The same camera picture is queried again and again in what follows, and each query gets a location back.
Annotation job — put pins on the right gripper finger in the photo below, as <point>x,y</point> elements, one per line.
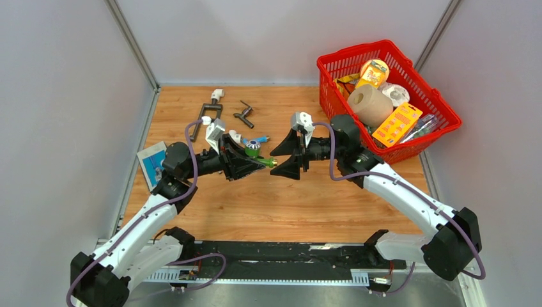
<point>288,169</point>
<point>288,146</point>

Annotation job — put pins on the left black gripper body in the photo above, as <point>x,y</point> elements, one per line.
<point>211,162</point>

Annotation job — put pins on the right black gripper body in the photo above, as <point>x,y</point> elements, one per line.
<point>317,149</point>

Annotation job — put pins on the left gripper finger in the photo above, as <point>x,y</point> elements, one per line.
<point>234,152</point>
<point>239,172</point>

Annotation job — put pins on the green plastic faucet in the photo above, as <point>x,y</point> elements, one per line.
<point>252,149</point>

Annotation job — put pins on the red plastic shopping basket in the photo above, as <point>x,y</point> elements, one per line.
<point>349,60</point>

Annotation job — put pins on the long grey faucet white elbow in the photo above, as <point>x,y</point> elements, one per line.
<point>214,105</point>

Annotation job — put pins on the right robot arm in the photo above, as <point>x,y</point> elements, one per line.
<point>450,243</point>

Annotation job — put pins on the blue faucet with white elbow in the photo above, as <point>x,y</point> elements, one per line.
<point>243,141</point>

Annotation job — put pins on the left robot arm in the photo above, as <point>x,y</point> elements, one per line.
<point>107,276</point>

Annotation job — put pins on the small dark grey faucet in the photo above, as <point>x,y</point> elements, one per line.
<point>244,114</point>

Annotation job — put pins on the blue white faucet box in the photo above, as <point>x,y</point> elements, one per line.
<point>150,160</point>

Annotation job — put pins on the brown paper roll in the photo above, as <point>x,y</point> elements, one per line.
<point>370,105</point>

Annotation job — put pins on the yellow snack bag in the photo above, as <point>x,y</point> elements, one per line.
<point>347,84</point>

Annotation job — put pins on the orange blister card package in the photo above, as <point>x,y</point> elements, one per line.
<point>397,125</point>

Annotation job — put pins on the orange sponge package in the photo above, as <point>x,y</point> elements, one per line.
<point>370,76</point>

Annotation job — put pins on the yellow round sponge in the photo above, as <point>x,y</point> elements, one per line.
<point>380,67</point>

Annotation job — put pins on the white wrapped paper roll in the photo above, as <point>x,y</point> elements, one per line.
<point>398,94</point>

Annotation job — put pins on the clear pack of pens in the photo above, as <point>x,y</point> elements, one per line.
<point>424,126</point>

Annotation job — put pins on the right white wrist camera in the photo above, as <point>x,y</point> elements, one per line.
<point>302,123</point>

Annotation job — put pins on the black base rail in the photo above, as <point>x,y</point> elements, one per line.
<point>283,261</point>

